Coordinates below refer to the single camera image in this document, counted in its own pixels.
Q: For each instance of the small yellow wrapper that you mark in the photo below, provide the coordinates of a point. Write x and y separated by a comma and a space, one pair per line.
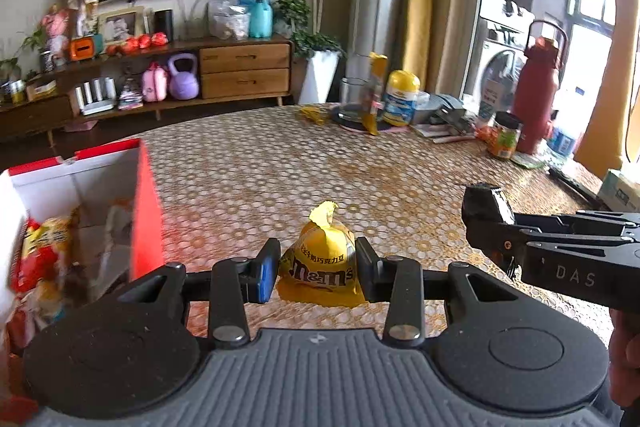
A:
315, 114

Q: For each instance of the patterned tablecloth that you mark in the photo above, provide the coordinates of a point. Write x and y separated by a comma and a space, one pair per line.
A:
250, 167

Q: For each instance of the white plastic box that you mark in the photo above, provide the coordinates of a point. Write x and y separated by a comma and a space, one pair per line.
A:
422, 107

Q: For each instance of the red cardboard box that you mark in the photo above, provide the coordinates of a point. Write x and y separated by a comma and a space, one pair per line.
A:
147, 217

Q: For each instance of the pink doll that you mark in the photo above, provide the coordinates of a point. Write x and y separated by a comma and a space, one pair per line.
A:
55, 27

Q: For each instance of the person's right hand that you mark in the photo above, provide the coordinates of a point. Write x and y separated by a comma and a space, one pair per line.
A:
627, 357

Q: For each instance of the white photo frame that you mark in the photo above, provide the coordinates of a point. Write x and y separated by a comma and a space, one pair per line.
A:
121, 27

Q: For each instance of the purple kettlebell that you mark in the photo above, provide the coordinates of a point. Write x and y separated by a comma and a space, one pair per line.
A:
184, 82

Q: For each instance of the pink pen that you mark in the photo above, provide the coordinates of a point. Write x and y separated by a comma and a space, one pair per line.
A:
452, 139

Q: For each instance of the glass jar black lid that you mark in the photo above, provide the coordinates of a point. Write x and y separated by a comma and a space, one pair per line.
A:
505, 139

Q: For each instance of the white paper card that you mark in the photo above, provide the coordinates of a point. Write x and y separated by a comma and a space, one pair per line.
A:
492, 99

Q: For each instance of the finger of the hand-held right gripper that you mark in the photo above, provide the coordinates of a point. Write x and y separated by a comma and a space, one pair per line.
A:
500, 239
485, 199

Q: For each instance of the pink toy case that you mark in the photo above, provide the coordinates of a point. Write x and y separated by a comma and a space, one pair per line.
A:
154, 84

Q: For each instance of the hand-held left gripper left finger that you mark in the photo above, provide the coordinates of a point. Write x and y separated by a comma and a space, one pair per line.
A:
267, 272

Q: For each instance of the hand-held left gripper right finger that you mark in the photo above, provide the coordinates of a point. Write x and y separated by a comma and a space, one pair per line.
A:
365, 272

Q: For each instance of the red ornament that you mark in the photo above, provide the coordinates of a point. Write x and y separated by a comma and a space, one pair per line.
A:
132, 44
160, 39
145, 42

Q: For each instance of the green coaster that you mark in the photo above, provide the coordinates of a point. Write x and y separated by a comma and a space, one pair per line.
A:
527, 161

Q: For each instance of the red thermos bottle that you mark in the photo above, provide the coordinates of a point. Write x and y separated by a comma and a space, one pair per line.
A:
537, 107

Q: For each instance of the white router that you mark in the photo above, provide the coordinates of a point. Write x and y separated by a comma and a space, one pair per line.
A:
95, 97

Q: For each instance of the black speaker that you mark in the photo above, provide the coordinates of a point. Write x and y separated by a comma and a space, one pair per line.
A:
163, 26

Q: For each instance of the clear water bottle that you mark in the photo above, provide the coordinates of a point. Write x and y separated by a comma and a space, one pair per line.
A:
562, 142

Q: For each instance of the tall yellow packet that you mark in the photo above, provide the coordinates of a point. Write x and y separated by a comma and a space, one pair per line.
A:
377, 82

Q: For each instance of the small colourful toy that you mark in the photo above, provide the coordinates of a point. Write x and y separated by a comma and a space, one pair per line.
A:
130, 97

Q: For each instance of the red snack packet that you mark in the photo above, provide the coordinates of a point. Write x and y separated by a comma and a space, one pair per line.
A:
40, 252

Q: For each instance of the tissue pack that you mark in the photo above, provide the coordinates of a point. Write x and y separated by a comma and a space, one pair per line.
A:
622, 192

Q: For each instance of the wooden TV cabinet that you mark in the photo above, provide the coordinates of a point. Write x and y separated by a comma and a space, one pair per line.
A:
245, 72

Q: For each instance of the yellow-lid supplement bottle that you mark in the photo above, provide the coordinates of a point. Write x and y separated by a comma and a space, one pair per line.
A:
401, 99

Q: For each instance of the white washing machine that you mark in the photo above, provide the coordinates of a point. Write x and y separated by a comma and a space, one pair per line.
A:
495, 42

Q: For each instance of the clear plastic bag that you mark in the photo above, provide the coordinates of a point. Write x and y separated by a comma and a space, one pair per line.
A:
229, 24

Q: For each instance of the teal bottle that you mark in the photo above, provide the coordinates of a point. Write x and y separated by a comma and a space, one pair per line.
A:
261, 19

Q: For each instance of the dark pouch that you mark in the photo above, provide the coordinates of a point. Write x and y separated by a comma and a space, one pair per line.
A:
452, 119

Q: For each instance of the small cardboard box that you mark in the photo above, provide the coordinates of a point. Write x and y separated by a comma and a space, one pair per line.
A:
41, 91

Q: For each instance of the yellow candy packet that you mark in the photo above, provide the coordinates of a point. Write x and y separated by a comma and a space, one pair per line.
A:
320, 267

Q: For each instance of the orange box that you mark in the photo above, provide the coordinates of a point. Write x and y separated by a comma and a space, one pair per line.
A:
85, 48

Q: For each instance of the clear drinking glass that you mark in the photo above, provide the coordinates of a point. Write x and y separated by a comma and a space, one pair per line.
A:
354, 97

